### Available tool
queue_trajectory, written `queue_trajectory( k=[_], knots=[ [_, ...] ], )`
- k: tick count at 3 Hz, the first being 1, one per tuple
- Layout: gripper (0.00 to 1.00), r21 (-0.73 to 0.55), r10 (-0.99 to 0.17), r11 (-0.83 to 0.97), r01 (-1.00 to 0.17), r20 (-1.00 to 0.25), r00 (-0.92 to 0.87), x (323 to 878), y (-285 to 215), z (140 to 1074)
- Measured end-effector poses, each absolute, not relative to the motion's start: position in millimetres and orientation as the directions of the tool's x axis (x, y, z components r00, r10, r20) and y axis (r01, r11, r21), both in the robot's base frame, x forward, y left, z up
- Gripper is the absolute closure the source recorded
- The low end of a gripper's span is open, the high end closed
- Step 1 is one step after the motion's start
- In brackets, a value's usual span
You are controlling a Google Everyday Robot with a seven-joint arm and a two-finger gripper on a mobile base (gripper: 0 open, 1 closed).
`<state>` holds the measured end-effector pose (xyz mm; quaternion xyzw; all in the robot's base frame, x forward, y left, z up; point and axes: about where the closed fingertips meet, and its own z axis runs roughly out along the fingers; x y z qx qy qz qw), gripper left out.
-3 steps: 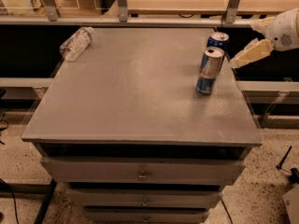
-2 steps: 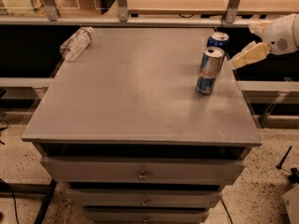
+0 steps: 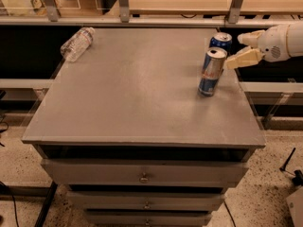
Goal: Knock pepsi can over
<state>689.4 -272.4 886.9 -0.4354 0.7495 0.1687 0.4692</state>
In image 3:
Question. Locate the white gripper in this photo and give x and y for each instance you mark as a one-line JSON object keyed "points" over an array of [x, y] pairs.
{"points": [[272, 45]]}

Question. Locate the blue pepsi can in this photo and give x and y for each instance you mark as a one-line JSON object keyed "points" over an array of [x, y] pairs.
{"points": [[222, 40]]}

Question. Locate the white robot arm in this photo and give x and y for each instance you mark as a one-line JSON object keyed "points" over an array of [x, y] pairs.
{"points": [[294, 40]]}

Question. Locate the red bull can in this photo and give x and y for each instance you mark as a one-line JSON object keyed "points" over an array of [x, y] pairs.
{"points": [[212, 70]]}

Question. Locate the grey drawer cabinet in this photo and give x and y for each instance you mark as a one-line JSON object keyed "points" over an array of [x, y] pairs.
{"points": [[130, 105]]}

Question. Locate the grey box on floor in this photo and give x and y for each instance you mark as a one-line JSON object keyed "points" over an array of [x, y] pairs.
{"points": [[295, 204]]}

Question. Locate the top drawer knob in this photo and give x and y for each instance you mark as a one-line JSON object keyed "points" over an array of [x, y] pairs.
{"points": [[144, 178]]}

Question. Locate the clear plastic water bottle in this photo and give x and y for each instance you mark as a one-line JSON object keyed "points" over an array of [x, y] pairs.
{"points": [[73, 48]]}

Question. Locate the middle drawer knob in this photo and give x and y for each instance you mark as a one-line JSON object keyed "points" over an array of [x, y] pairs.
{"points": [[147, 206]]}

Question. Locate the middle metal rail post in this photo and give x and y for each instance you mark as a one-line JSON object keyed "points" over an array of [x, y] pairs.
{"points": [[124, 11]]}

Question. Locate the left metal rail post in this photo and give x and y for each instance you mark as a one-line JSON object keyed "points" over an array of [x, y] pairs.
{"points": [[51, 10]]}

